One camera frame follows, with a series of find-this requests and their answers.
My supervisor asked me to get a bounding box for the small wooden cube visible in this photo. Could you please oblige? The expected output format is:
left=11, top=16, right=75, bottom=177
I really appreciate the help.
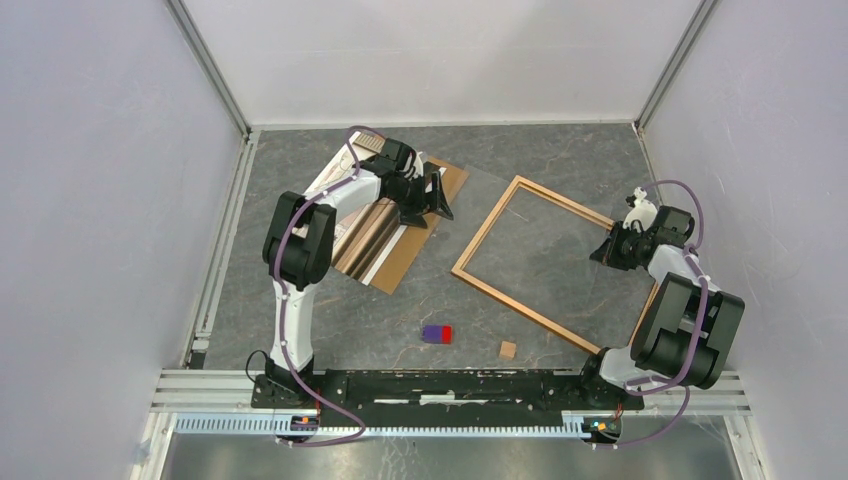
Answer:
left=498, top=341, right=517, bottom=360

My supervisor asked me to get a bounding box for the white slotted cable duct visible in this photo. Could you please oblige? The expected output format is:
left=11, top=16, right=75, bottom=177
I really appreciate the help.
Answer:
left=174, top=413, right=590, bottom=440

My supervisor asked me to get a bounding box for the brown backing board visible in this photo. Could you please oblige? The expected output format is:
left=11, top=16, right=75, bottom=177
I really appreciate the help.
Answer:
left=363, top=154, right=469, bottom=295

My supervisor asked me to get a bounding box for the wooden picture frame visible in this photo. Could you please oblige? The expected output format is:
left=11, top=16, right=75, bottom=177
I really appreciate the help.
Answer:
left=450, top=175, right=664, bottom=356

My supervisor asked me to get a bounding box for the printed photo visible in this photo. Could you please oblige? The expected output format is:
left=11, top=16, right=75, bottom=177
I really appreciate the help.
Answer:
left=304, top=129, right=407, bottom=283

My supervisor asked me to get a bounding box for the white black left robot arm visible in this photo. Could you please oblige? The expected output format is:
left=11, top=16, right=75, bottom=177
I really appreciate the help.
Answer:
left=262, top=139, right=453, bottom=408

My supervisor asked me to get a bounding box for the purple red block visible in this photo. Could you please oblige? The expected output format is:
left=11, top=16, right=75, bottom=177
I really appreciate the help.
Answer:
left=421, top=325, right=453, bottom=345

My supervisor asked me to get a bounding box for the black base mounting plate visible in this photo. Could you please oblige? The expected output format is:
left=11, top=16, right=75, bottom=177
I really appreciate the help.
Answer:
left=251, top=369, right=644, bottom=427

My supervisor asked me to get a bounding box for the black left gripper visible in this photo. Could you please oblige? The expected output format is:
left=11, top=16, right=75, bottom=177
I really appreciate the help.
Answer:
left=387, top=172, right=454, bottom=231

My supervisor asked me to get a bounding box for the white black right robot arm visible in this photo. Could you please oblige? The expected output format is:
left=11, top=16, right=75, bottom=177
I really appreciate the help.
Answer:
left=577, top=187, right=745, bottom=408

